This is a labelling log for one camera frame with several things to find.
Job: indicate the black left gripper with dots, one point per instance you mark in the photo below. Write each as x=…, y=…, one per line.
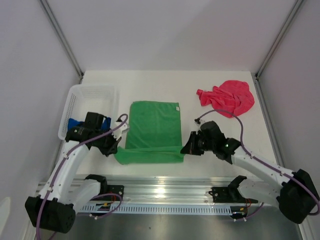
x=112, y=148

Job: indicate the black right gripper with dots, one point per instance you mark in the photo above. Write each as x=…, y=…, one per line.
x=190, y=147

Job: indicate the blue microfiber towel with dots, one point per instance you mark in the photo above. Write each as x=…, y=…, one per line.
x=73, y=123

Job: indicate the green microfiber towel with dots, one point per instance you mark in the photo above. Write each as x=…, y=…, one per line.
x=154, y=136

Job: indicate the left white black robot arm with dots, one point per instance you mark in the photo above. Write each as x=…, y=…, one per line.
x=55, y=208

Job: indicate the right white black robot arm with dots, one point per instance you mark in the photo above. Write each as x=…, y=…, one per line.
x=292, y=192

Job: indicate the white plastic basket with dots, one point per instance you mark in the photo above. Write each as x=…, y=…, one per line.
x=100, y=98

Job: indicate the pink microfiber towel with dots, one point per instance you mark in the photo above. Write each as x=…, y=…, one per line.
x=231, y=98

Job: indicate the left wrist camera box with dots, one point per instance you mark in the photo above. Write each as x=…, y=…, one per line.
x=119, y=128

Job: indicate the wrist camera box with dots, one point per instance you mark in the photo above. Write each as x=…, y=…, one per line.
x=119, y=128
x=199, y=122

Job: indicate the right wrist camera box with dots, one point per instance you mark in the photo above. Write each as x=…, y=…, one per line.
x=199, y=122

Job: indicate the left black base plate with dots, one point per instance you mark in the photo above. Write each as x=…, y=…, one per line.
x=115, y=189

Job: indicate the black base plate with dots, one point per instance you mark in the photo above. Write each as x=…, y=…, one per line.
x=226, y=194
x=115, y=189

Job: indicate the aluminium extrusion rail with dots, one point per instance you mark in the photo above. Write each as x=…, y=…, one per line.
x=137, y=190

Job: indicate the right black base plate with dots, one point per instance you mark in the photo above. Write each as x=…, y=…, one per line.
x=226, y=194

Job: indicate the white slotted cable duct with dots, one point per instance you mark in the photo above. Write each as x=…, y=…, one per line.
x=163, y=209

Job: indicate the right aluminium frame post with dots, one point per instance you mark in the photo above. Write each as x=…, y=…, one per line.
x=283, y=30

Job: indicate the aluminium frame post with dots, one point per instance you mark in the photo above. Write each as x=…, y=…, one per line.
x=283, y=30
x=57, y=29

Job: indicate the left aluminium frame post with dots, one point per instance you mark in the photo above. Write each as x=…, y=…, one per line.
x=57, y=29

